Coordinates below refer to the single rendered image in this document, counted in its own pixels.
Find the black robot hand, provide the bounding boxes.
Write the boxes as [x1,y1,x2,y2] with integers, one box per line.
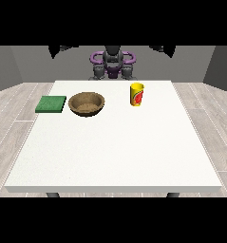
[149,46,177,59]
[47,46,80,60]

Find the green square pad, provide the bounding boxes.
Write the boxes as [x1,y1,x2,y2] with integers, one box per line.
[34,95,67,114]

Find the yellow cup with melon print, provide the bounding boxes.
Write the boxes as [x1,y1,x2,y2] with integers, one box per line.
[129,82,145,108]

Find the brown wooden bowl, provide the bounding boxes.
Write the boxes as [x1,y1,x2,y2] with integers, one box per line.
[67,91,105,118]

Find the grey robot trunk purple rings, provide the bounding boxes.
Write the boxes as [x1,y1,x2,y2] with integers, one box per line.
[88,46,139,82]

